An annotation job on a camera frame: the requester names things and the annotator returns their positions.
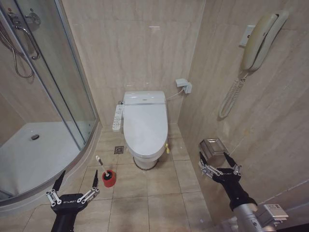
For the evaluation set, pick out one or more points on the glass shower enclosure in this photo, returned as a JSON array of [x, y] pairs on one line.
[[62, 60]]

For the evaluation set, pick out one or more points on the round shower drain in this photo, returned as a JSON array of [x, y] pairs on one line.
[[35, 137]]

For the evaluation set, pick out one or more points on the red toilet brush holder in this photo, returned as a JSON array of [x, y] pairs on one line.
[[109, 181]]

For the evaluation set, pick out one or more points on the chrome shower valve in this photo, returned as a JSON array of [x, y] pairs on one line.
[[33, 17]]

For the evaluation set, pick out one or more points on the chrome toilet paper holder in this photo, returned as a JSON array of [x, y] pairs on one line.
[[212, 147]]

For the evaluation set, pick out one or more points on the square metal floor drain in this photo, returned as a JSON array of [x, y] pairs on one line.
[[118, 149]]

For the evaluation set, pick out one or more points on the white bidet control panel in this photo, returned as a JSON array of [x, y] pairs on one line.
[[117, 117]]

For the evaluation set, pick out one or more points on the beige phone handset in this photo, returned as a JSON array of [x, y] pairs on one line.
[[256, 41]]

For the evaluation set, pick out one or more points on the white toilet lid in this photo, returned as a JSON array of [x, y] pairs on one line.
[[144, 128]]

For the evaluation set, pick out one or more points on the white toilet brush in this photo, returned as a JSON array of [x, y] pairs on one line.
[[101, 164]]

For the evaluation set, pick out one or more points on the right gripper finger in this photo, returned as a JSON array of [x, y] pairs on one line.
[[230, 161], [207, 170]]

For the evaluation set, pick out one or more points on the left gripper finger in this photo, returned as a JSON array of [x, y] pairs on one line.
[[95, 181], [53, 197]]

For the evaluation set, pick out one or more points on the white wall socket box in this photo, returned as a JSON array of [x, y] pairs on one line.
[[183, 83]]

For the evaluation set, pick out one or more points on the white toilet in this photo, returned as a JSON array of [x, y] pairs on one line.
[[144, 96]]

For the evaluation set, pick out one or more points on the small yellow fitting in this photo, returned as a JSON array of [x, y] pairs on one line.
[[166, 148]]

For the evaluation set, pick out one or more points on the white wall plate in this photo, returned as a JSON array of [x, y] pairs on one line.
[[245, 36]]

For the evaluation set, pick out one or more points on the white shower tray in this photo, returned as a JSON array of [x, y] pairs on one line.
[[36, 159]]

